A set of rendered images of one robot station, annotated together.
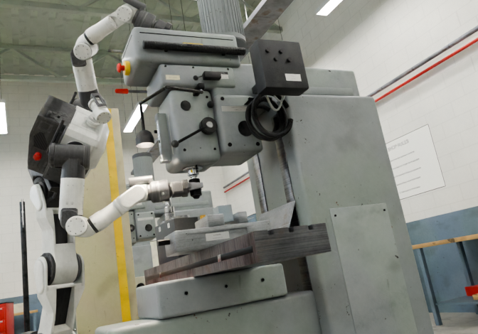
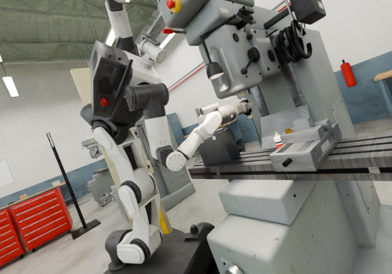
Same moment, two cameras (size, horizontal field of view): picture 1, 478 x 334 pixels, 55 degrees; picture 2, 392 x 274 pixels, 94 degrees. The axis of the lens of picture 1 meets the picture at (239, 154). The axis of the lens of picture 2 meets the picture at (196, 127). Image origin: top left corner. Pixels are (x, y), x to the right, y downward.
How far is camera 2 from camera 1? 1.27 m
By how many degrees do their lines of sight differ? 21
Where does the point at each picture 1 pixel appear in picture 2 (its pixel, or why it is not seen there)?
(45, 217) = (118, 154)
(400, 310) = not seen: hidden behind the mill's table
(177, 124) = (235, 55)
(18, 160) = (30, 109)
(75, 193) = (165, 132)
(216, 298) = (305, 190)
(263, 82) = (310, 7)
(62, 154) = (144, 95)
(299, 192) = (312, 98)
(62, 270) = (145, 190)
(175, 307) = (293, 210)
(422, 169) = not seen: hidden behind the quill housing
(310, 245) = not seen: outside the picture
